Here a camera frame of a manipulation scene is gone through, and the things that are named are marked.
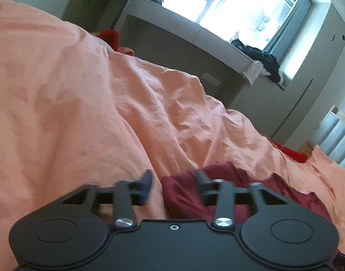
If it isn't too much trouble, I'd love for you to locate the maroon long sleeve shirt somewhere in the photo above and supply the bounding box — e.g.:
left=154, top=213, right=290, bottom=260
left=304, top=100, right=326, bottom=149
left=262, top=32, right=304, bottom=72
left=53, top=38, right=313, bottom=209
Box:
left=160, top=161, right=334, bottom=224

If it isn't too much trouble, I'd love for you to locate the dark clothes pile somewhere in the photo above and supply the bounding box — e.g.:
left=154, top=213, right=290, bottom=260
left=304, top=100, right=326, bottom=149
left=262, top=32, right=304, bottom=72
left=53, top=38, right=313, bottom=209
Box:
left=231, top=39, right=283, bottom=84

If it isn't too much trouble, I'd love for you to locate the orange duvet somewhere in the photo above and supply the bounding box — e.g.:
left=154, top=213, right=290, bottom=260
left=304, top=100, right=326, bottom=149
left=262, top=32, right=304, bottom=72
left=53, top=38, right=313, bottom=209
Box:
left=0, top=0, right=345, bottom=270

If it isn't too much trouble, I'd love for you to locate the grey padded headboard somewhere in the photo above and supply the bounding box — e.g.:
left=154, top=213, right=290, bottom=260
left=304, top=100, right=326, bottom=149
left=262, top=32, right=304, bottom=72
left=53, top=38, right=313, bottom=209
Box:
left=306, top=106, right=345, bottom=169

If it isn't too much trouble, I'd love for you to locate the white garment hanging off bench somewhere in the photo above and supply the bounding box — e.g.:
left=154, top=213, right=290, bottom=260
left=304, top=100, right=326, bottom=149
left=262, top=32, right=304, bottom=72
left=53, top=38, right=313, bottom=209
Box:
left=242, top=61, right=264, bottom=86

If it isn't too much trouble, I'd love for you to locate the tall grey closet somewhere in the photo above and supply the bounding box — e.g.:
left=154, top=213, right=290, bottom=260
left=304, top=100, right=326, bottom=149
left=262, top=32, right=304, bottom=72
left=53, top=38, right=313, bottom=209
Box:
left=228, top=4, right=345, bottom=147

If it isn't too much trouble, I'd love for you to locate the red plush object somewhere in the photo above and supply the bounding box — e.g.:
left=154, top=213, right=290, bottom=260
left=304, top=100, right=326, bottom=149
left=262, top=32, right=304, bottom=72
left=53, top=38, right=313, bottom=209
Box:
left=95, top=29, right=135, bottom=56

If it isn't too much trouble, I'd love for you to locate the grey window bench cabinet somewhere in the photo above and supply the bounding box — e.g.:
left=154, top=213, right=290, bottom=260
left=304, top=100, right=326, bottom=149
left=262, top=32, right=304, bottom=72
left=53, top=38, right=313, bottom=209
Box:
left=115, top=0, right=287, bottom=111

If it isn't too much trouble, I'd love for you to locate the right light blue curtain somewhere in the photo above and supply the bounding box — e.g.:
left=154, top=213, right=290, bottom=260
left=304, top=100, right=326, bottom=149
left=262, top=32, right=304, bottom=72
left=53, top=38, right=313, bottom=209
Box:
left=263, top=0, right=312, bottom=62

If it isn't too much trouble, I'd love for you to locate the grey open wardrobe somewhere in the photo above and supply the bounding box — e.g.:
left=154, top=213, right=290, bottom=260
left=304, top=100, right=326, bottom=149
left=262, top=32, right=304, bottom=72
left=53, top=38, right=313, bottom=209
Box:
left=60, top=0, right=139, bottom=33

